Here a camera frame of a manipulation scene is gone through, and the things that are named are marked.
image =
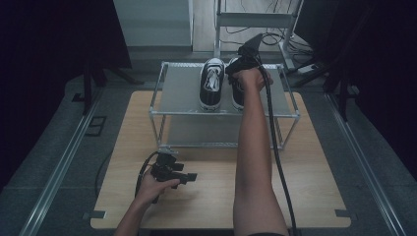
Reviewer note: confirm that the person's right hand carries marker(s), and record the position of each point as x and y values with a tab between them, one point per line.
252	80

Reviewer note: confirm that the black white canvas shoe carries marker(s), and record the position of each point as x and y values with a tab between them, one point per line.
211	95
236	96

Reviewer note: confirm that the grey tape strip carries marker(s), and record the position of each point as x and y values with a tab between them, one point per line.
344	213
96	214

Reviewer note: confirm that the white power strip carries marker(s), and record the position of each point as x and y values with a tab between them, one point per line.
306	69

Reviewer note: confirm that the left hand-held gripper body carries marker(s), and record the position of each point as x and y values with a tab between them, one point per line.
164	168

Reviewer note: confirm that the white metal stand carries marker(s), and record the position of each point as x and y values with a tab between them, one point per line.
254	19

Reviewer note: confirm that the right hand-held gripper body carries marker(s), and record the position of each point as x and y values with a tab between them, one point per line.
247	59

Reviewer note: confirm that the dark curtain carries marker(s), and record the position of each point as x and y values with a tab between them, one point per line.
387	65
42	49

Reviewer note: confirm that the person's left hand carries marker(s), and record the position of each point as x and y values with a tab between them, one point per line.
149	191

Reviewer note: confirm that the black stand legs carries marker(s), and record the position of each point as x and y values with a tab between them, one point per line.
87	88
342	95

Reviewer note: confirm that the metal mesh shoe rack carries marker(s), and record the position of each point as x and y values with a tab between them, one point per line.
183	91

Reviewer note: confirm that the aluminium floor rail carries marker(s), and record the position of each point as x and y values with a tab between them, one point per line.
55	177
367	170

